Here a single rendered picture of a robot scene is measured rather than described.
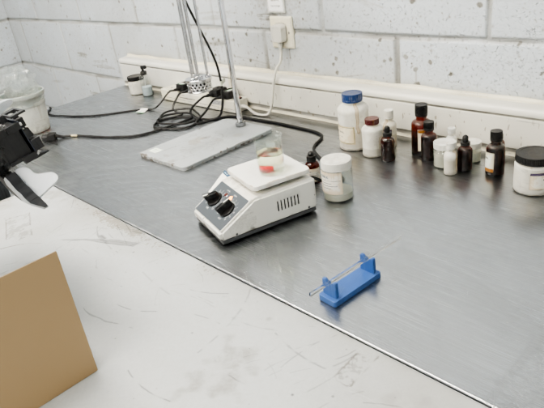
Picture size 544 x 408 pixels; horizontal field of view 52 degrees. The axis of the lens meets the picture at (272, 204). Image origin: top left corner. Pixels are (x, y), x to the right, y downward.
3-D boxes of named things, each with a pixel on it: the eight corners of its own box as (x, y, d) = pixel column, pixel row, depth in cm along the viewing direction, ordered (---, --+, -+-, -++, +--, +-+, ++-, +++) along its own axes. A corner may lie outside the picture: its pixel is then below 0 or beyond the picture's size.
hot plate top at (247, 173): (253, 193, 98) (252, 188, 98) (225, 172, 108) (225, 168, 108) (312, 172, 103) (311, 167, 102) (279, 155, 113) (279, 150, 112)
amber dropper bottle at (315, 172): (305, 180, 119) (302, 149, 116) (320, 178, 119) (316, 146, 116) (307, 185, 117) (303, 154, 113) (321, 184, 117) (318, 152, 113)
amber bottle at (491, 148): (502, 168, 112) (504, 126, 108) (506, 176, 109) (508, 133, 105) (483, 169, 113) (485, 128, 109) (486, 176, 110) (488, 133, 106)
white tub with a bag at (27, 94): (5, 133, 183) (-19, 67, 173) (48, 120, 190) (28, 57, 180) (15, 142, 172) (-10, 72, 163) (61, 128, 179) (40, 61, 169)
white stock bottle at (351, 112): (364, 138, 137) (361, 86, 131) (375, 147, 130) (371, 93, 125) (336, 143, 136) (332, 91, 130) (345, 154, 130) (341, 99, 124)
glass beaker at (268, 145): (253, 172, 105) (247, 131, 102) (280, 164, 107) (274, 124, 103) (265, 183, 100) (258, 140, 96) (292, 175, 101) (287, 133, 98)
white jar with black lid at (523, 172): (504, 188, 105) (506, 152, 102) (531, 177, 107) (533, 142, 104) (534, 200, 99) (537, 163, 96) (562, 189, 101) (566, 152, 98)
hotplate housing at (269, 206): (223, 248, 98) (214, 207, 95) (195, 221, 109) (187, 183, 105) (329, 207, 107) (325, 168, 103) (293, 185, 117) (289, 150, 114)
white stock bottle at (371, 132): (367, 159, 125) (365, 123, 121) (359, 152, 129) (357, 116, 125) (387, 155, 125) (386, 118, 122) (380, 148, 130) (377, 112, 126)
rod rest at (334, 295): (335, 308, 79) (333, 287, 78) (318, 299, 82) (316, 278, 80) (381, 277, 84) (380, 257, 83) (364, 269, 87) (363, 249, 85)
